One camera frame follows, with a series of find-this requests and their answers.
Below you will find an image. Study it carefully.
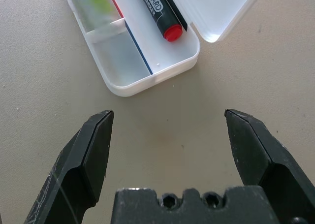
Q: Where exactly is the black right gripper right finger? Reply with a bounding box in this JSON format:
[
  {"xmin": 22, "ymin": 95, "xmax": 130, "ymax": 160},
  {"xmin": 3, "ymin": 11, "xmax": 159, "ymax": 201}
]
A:
[{"xmin": 224, "ymin": 109, "xmax": 315, "ymax": 224}]

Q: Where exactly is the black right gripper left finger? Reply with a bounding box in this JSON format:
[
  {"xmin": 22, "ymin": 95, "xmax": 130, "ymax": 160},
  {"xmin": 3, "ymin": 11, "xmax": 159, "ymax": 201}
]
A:
[{"xmin": 24, "ymin": 109, "xmax": 115, "ymax": 224}]

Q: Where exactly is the green stationery block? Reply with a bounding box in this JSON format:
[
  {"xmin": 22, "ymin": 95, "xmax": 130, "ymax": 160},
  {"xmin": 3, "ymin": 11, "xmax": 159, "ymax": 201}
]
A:
[{"xmin": 81, "ymin": 0, "xmax": 116, "ymax": 30}]

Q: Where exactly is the black red whiteboard marker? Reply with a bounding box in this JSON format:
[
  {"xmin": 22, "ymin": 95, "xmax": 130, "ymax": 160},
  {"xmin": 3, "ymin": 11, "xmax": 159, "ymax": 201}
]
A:
[{"xmin": 136, "ymin": 0, "xmax": 189, "ymax": 42}]

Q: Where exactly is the white plastic pencil case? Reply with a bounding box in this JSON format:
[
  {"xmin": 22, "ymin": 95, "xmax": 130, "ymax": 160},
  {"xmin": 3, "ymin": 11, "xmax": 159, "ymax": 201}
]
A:
[{"xmin": 61, "ymin": 0, "xmax": 268, "ymax": 97}]

